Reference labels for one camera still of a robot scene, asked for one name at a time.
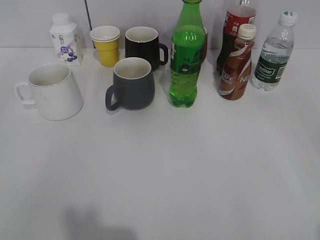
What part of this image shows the green plastic soda bottle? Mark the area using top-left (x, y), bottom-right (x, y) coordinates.
top-left (169, 0), bottom-right (206, 108)

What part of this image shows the white ceramic mug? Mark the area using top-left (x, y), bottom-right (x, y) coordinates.
top-left (15, 63), bottom-right (84, 122)

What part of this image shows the grey ceramic mug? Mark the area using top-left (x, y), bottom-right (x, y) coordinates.
top-left (105, 57), bottom-right (155, 111)

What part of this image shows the black ceramic mug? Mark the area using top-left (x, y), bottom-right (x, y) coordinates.
top-left (125, 26), bottom-right (169, 71)

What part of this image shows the dark red ceramic mug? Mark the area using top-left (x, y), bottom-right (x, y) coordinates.
top-left (201, 27), bottom-right (208, 63)

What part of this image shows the brown coffee drink bottle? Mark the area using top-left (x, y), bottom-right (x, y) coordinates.
top-left (218, 23), bottom-right (257, 101)

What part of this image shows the white yogurt bottle blueberry label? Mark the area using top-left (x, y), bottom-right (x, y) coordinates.
top-left (49, 13), bottom-right (84, 66)

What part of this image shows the clear water bottle green label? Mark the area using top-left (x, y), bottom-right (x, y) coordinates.
top-left (251, 11), bottom-right (298, 91)

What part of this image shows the red cola bottle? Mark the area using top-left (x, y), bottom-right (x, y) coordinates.
top-left (216, 0), bottom-right (257, 75)

